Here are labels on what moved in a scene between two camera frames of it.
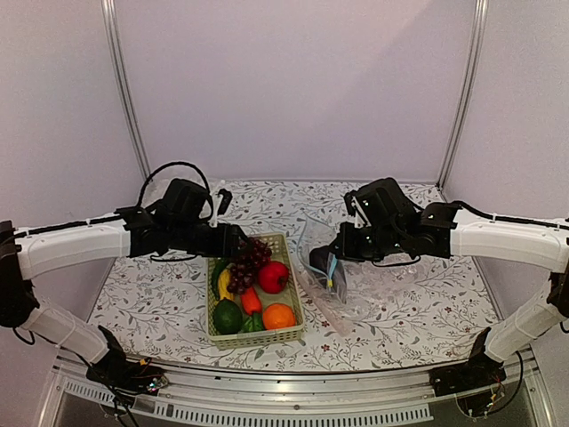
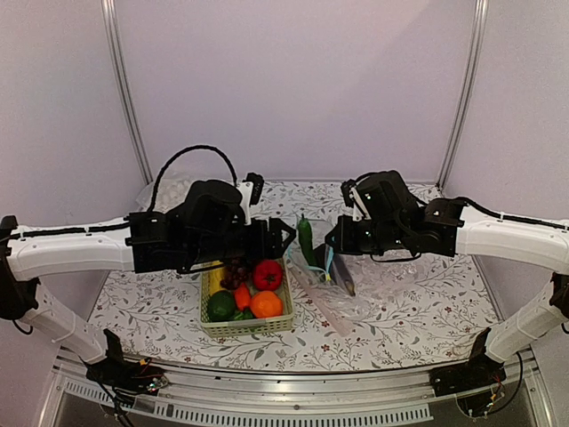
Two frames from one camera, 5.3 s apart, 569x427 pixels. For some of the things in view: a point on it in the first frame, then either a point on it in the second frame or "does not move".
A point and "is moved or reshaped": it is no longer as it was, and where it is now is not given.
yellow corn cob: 223,281 to 215,276
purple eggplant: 318,257 to 342,273
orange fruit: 277,316 to 266,304
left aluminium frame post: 124,89 does not move
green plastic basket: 288,297 to 284,322
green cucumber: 216,270 to 305,237
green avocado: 228,317 does not move
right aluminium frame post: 479,44 does not move
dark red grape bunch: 252,253 is moved or reshaped
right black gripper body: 384,240 does not move
